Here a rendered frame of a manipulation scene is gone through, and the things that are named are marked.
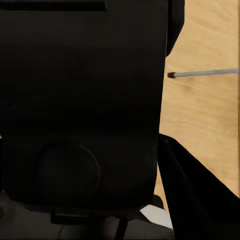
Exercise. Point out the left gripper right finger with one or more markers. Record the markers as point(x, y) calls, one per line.
point(201, 207)

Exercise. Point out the digital camera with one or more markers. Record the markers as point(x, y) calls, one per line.
point(81, 84)

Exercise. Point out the camera tripod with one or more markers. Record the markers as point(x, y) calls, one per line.
point(203, 73)

